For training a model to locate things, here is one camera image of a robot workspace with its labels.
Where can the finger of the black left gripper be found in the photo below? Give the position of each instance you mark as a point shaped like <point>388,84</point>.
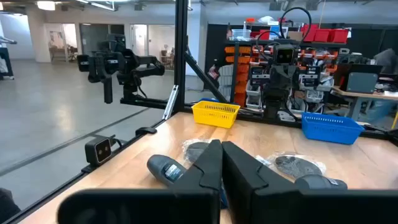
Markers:
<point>290,79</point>
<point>276,79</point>

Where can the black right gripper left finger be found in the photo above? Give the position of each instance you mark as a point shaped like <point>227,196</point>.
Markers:
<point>186,205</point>

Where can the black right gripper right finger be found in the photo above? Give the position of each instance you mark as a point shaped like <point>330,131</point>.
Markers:
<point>264,202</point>

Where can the black remote device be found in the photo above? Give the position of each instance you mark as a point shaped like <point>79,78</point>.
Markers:
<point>224,196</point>

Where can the black mesh sponge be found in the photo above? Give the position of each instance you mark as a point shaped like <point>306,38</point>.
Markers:
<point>192,149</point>
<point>295,166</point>

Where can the storage rack with orange bins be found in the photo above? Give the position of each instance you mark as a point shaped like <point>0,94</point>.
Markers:
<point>234,71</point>

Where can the clear plastic container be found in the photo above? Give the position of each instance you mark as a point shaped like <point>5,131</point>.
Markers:
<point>241,35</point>

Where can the red storage bin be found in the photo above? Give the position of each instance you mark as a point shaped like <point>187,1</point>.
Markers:
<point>321,35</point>
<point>339,35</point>
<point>309,32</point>

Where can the wooden desk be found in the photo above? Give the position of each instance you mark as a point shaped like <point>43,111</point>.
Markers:
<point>342,91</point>

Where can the yellow plastic basket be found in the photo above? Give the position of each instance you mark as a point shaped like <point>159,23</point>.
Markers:
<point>214,116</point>

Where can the blue plastic basket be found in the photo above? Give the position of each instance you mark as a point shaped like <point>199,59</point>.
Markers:
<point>329,130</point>

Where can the black monitor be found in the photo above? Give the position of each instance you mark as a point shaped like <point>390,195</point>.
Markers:
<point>357,68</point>

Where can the gray box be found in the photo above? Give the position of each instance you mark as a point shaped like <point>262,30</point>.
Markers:
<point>362,82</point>

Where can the person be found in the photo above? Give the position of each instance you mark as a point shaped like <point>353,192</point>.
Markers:
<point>387,60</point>

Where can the ceiling light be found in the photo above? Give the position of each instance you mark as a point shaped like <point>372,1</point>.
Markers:
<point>46,5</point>

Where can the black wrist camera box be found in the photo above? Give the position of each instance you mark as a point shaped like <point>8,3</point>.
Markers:
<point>284,56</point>

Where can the black aluminium table frame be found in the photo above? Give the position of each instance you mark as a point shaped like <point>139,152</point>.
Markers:
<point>180,46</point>

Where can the black frame clip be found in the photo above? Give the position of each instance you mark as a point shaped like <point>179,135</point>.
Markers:
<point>146,130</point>

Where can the silver aluminium bracket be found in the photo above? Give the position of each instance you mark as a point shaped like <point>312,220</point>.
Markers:
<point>170,102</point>

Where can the black table-level camera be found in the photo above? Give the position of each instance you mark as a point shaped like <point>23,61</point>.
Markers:
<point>98,151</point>

